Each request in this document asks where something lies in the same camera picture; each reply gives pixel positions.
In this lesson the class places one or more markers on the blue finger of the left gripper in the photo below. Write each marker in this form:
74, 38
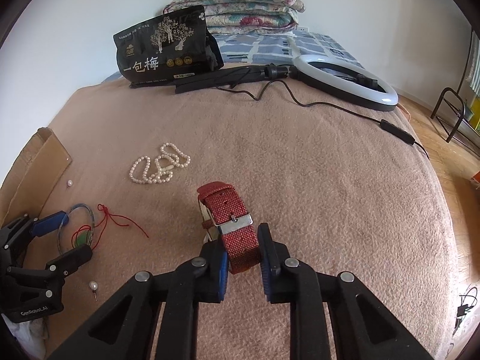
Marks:
51, 223
68, 263

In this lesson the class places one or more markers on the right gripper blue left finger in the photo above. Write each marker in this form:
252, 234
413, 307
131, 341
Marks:
222, 270

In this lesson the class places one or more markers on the black plum snack bag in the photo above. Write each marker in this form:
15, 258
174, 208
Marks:
165, 48

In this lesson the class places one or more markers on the red strap wristwatch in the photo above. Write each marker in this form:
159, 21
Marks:
225, 215

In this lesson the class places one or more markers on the folded floral quilt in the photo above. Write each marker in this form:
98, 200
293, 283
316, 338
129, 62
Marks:
246, 16

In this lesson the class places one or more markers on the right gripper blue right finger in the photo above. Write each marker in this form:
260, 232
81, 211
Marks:
265, 245

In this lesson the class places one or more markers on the white power strip with cables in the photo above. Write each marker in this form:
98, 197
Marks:
467, 313

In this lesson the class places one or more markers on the white ring light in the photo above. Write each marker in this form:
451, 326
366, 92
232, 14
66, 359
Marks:
321, 63

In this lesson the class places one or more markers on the black clothes rack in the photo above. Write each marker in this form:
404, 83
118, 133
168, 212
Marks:
457, 109

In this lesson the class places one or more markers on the open cardboard box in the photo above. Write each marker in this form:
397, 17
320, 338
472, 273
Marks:
33, 176

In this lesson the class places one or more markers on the black folded tripod stand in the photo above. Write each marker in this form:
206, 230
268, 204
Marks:
229, 77

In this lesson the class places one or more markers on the blue checked bed sheet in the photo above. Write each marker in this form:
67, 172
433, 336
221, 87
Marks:
258, 49

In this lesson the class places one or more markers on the blue bangle with red string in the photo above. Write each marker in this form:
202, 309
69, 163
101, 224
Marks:
92, 232

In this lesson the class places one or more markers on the pink bed blanket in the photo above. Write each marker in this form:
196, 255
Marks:
339, 192

